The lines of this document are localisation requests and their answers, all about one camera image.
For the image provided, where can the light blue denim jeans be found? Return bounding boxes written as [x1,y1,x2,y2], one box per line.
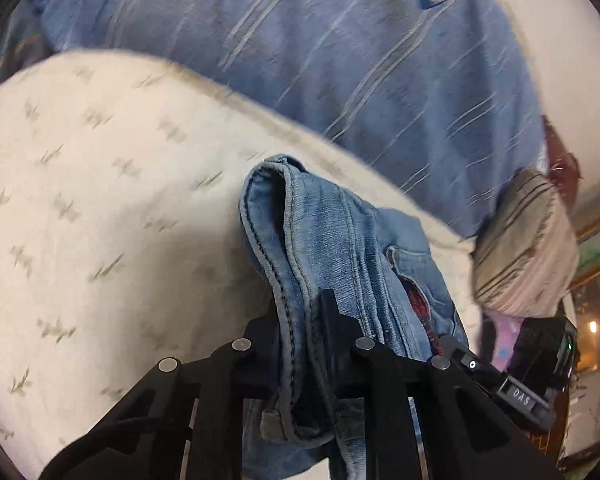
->
[239,155,466,479]

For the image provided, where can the dark red headboard cushion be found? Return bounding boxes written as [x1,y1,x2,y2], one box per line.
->
[543,116,582,210]

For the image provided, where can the blue striped pillow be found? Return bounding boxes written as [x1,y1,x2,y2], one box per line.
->
[27,0,545,237]

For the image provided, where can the beige striped floral pillow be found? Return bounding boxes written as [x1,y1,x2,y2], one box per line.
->
[472,168,578,318]

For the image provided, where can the purple floral cloth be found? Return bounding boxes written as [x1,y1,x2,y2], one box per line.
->
[481,311,524,372]

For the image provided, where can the cream leaf-print bed sheet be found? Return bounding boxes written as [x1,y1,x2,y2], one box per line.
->
[0,50,481,479]

